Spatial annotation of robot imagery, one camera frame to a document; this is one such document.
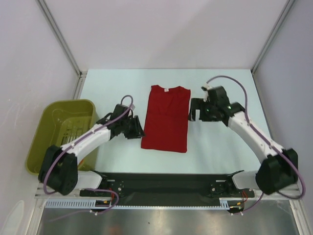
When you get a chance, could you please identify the olive green plastic basket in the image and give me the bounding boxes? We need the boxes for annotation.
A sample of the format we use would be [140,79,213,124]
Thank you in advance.
[25,99,96,176]

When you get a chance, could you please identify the aluminium corner post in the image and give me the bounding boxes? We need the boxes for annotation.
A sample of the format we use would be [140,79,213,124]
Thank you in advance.
[36,0,87,99]
[250,0,298,74]

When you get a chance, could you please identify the white slotted cable duct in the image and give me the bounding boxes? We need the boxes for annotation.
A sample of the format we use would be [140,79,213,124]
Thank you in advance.
[45,198,244,210]

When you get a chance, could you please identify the red t shirt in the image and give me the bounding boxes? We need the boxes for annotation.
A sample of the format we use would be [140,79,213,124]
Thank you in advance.
[141,85,191,153]

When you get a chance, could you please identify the left aluminium corner post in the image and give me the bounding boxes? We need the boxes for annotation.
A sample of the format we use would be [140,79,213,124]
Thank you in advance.
[36,0,87,99]

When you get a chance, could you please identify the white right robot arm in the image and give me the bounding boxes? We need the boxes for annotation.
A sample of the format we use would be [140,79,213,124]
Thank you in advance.
[188,85,298,196]

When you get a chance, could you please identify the right aluminium corner post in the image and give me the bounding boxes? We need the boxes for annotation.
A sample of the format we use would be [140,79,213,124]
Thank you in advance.
[250,0,298,74]

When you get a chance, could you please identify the aluminium front frame rail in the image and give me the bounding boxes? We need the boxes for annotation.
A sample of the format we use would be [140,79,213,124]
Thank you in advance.
[35,184,300,200]

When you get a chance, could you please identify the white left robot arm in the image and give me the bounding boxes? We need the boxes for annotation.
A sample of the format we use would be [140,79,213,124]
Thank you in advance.
[38,104,145,196]

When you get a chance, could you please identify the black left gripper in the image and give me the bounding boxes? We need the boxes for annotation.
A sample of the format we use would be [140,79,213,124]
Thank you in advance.
[120,115,145,140]

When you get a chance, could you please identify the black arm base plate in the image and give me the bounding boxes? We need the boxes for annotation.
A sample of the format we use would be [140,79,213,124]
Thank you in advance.
[79,172,255,207]

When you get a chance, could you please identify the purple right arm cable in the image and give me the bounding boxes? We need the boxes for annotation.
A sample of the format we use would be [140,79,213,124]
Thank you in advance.
[206,75,307,216]

